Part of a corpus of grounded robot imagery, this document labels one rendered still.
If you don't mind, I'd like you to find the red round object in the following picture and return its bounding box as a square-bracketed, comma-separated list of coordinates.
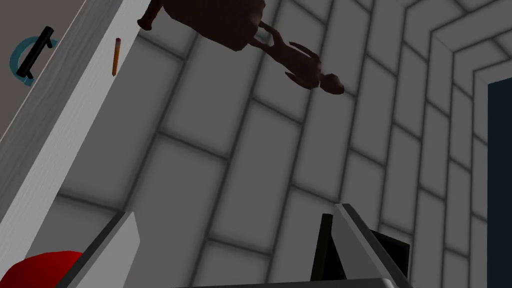
[0, 250, 84, 288]

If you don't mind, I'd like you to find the black bar handle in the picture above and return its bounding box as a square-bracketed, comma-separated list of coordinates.
[15, 26, 55, 79]

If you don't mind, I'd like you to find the orange pencil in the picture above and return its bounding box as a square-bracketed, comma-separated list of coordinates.
[111, 37, 122, 77]

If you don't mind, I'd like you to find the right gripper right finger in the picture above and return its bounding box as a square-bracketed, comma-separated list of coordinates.
[311, 203, 413, 288]

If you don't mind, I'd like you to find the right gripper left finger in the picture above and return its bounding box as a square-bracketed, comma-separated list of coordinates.
[55, 211, 141, 288]

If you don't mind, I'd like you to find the dark brown figurine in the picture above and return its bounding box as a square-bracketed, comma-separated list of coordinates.
[137, 0, 345, 96]

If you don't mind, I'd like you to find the dark window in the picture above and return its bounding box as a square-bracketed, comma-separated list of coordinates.
[486, 74, 512, 288]

